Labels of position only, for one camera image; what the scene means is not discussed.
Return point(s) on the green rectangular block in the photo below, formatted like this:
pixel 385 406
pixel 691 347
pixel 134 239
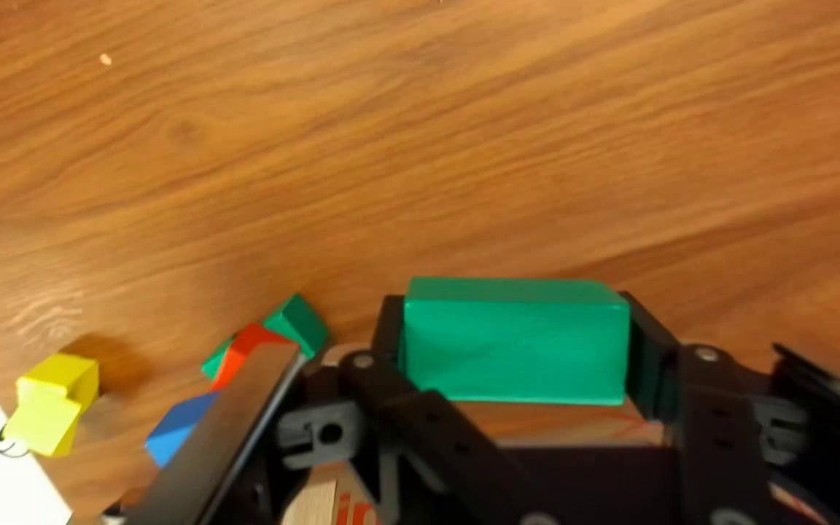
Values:
pixel 516 339

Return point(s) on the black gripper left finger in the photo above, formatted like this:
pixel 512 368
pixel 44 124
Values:
pixel 420 439

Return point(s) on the blue block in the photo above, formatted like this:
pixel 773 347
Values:
pixel 178 427

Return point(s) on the small green block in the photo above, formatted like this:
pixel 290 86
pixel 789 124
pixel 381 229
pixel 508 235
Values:
pixel 301 325

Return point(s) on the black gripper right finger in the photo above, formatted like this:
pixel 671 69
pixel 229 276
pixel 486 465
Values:
pixel 715 439

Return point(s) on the red block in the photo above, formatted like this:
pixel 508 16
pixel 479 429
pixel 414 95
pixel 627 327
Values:
pixel 245 350

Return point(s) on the yellow notched block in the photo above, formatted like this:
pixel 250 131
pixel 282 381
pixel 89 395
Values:
pixel 51 403

